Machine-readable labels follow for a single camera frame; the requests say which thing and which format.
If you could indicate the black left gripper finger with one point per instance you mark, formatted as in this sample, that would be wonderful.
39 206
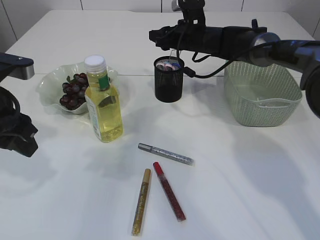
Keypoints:
15 143

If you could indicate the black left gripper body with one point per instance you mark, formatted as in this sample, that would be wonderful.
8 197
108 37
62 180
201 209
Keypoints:
24 128

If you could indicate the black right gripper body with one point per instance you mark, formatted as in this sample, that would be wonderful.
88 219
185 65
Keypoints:
179 37

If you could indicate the clear plastic ruler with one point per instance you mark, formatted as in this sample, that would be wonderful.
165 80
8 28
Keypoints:
171 55

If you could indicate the blue scissors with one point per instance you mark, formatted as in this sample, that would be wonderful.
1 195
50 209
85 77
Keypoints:
176 65

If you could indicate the pink scissors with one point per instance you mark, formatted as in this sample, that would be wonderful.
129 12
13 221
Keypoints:
165 66

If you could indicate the purple grape bunch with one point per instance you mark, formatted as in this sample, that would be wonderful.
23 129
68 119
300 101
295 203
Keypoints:
74 89

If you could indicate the yellow tea bottle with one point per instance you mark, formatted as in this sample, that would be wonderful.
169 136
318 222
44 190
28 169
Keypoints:
102 100

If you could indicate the clear plastic sheet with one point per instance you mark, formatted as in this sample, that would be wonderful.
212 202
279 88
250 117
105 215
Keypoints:
273 103

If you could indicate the silver glitter pen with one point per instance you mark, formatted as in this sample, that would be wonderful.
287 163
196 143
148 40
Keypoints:
166 154

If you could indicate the gold glitter pen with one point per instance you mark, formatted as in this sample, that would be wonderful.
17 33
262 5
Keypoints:
141 204

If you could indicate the red glitter pen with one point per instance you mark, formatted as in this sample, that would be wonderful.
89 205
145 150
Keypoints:
175 206

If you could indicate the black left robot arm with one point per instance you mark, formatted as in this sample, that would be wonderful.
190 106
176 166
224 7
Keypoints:
10 110

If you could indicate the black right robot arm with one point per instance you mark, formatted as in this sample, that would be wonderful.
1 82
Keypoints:
253 45

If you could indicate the black mesh pen holder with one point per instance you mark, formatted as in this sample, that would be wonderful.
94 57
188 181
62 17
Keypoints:
168 85

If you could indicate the green plastic basket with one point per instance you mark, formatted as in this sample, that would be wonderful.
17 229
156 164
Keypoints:
245 83

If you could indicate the pale green wavy bowl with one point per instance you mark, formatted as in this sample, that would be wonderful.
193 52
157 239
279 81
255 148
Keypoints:
53 90

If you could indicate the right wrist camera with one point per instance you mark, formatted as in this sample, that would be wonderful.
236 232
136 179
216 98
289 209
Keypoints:
192 10

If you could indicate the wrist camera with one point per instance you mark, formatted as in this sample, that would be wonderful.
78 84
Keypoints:
16 66
192 10

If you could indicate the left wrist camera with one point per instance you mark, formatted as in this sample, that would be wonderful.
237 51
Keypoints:
16 66

